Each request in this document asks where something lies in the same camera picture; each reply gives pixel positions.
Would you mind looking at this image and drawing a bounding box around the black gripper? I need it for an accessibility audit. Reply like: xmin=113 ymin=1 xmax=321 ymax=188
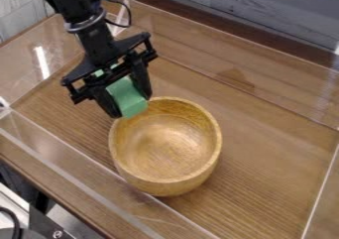
xmin=62 ymin=22 xmax=158 ymax=118

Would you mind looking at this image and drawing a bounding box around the green rectangular block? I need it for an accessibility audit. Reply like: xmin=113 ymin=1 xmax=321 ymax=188
xmin=102 ymin=74 xmax=149 ymax=118

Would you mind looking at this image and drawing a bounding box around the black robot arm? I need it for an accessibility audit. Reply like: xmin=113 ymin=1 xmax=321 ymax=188
xmin=47 ymin=0 xmax=157 ymax=118

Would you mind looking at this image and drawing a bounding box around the brown wooden bowl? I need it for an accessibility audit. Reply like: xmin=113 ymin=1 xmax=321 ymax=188
xmin=109 ymin=96 xmax=223 ymax=196

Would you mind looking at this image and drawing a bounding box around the clear acrylic corner bracket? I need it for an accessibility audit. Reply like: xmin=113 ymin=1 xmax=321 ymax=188
xmin=105 ymin=0 xmax=131 ymax=37

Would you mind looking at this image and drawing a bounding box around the clear acrylic tray wall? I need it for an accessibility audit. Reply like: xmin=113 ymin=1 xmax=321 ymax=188
xmin=0 ymin=3 xmax=339 ymax=239

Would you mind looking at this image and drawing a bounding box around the black metal mount plate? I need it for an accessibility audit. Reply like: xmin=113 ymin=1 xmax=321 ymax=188
xmin=27 ymin=205 xmax=90 ymax=239

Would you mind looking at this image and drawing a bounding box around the black cable lower left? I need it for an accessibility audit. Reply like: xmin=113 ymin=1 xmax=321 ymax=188
xmin=0 ymin=205 xmax=25 ymax=239

